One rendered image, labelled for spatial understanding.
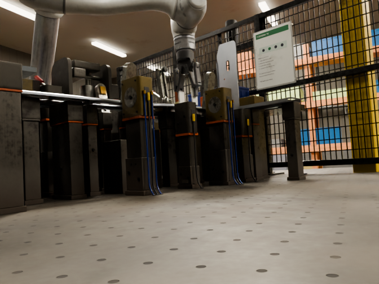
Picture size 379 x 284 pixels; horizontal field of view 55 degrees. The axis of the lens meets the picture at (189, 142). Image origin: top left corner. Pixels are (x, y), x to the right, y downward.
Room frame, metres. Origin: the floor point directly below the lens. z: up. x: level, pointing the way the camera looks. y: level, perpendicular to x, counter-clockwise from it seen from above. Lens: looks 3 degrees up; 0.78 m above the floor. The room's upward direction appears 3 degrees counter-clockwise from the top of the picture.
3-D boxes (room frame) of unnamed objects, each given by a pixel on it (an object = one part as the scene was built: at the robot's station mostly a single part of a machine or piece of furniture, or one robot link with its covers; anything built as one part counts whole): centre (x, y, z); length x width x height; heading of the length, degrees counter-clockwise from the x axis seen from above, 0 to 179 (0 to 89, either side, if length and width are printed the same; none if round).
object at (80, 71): (1.37, 0.40, 0.95); 0.18 x 0.13 x 0.49; 136
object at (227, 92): (1.30, -0.12, 0.87); 0.12 x 0.07 x 0.35; 46
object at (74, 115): (1.10, 0.37, 0.84); 0.12 x 0.05 x 0.29; 46
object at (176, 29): (1.48, -0.01, 1.39); 0.13 x 0.11 x 0.16; 13
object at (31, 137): (1.01, 0.46, 0.84); 0.12 x 0.05 x 0.29; 46
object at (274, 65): (1.83, -0.46, 1.30); 0.23 x 0.02 x 0.31; 46
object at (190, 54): (1.50, 0.00, 1.20); 0.08 x 0.07 x 0.09; 46
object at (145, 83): (1.07, 0.14, 0.87); 0.12 x 0.07 x 0.35; 46
